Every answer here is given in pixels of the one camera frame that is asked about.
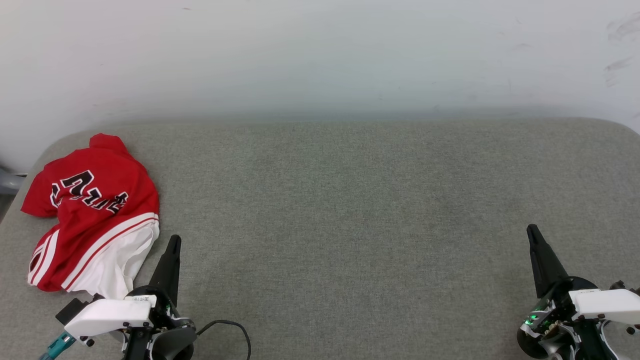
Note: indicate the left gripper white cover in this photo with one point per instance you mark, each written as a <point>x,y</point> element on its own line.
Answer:
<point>110,315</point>

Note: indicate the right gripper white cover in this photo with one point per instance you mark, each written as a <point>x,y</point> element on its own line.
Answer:
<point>600,305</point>

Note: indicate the red basketball jersey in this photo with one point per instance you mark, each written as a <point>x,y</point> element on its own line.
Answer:
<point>100,165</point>

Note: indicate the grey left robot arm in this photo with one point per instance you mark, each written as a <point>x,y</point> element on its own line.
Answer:
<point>175,345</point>

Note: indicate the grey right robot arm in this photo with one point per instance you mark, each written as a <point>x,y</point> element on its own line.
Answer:
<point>556,350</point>

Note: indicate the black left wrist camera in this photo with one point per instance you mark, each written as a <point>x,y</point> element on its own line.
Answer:
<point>70,311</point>

